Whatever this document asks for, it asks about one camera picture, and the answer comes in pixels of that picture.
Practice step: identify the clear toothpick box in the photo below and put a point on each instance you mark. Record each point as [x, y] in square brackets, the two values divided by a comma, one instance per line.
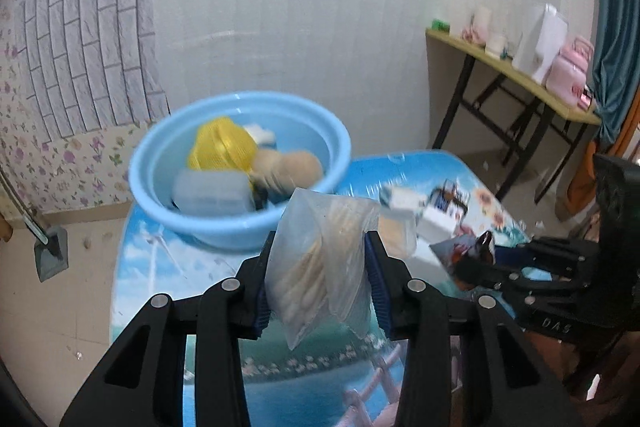
[212, 193]

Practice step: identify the white cup on desk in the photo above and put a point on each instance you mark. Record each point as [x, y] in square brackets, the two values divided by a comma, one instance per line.
[481, 22]

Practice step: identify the green small box on desk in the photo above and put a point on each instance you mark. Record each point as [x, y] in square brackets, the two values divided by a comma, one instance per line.
[440, 25]

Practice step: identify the white plush with yellow hood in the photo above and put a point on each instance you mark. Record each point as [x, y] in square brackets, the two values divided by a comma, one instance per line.
[220, 144]

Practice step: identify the white paper bag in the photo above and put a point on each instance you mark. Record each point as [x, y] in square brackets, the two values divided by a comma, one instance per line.
[544, 31]

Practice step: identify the teal curtain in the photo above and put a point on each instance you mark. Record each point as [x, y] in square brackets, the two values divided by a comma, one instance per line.
[615, 65]

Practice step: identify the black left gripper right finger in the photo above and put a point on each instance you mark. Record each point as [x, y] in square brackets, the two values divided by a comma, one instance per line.
[505, 381]

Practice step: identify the clear bag of sticks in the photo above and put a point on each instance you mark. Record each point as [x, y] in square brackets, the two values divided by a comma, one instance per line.
[316, 268]

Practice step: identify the blue plastic basin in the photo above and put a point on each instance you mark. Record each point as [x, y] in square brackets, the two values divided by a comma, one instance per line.
[298, 124]

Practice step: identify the pink kettle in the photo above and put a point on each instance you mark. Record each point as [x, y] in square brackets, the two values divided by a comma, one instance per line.
[567, 76]

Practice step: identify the white power adapter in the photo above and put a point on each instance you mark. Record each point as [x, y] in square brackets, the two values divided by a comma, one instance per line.
[435, 226]

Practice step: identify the clear floss pick box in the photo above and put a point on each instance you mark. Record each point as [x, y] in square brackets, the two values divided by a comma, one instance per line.
[452, 199]

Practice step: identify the dustpan with handle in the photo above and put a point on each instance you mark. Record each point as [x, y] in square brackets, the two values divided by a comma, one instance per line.
[51, 246]

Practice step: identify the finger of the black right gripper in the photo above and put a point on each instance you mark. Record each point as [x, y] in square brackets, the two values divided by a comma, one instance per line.
[483, 272]
[514, 256]

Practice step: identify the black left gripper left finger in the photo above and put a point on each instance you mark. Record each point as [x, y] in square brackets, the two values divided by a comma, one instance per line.
[139, 380]

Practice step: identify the tan plush bear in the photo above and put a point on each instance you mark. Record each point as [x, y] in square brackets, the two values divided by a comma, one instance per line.
[281, 173]

